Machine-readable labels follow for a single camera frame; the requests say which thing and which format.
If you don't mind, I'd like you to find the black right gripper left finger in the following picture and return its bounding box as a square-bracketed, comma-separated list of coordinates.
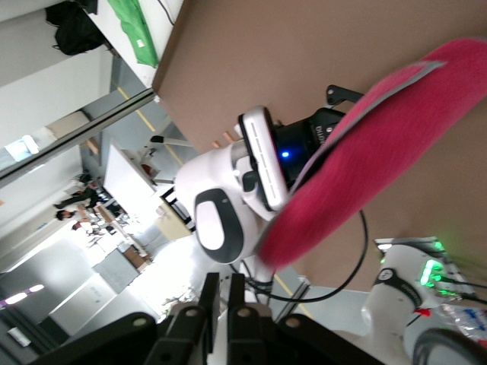
[30, 272, 221, 365]

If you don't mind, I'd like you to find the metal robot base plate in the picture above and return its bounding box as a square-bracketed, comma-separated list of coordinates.
[374, 235, 476, 305]

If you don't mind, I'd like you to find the aluminium beam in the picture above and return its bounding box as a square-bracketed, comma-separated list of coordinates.
[0, 87, 158, 188]

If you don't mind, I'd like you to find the black bag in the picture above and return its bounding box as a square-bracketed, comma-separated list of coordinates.
[44, 0, 107, 57]

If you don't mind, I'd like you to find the short black table cable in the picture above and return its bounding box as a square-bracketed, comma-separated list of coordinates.
[447, 290, 487, 303]

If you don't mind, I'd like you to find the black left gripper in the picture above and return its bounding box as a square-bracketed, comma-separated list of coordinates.
[272, 84, 362, 187]

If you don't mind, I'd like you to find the white side table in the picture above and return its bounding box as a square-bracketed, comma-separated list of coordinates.
[91, 0, 186, 89]

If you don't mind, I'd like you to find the clear plastic bag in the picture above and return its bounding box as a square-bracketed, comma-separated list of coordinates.
[433, 302, 487, 343]

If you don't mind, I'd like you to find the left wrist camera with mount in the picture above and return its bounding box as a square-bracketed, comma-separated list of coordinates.
[237, 105, 290, 212]

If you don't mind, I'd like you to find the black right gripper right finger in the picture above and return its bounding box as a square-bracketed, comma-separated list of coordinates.
[227, 273, 381, 365]

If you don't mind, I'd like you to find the long black table cable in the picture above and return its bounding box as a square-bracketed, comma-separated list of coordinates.
[439, 275, 487, 290]

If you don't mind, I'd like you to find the grey cabinet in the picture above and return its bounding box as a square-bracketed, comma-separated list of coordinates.
[93, 249, 140, 294]

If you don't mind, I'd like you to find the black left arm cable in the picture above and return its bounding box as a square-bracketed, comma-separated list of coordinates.
[228, 208, 370, 304]

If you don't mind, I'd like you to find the beige cabinet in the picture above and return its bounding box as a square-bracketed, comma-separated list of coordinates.
[154, 201, 195, 241]

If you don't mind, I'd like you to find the white board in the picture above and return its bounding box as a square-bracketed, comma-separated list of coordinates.
[102, 139, 158, 208]

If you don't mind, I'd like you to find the person in dark clothes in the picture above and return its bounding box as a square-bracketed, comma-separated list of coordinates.
[53, 185, 102, 211]

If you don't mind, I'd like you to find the pink and grey towel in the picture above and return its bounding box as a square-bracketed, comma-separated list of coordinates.
[256, 37, 487, 273]

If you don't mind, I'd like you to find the green cloth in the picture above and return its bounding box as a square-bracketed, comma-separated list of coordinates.
[106, 0, 160, 68]

